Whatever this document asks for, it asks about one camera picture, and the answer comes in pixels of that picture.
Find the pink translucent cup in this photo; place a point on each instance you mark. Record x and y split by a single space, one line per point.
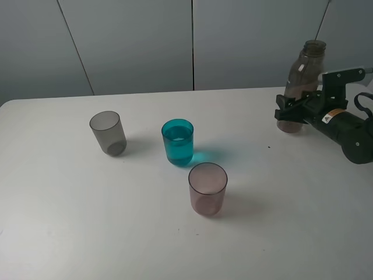
207 187

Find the grey translucent cup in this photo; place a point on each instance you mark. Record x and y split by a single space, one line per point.
108 130

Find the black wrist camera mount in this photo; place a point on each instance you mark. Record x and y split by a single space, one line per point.
334 83

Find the teal translucent cup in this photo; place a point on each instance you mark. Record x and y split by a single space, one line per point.
178 141

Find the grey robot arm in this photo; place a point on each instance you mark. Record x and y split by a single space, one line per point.
359 153

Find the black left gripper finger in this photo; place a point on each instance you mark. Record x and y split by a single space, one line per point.
292 103

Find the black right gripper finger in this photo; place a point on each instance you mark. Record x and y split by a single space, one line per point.
296 116

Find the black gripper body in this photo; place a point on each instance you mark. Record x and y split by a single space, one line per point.
334 121

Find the brown translucent plastic bottle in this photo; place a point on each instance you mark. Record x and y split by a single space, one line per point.
304 72

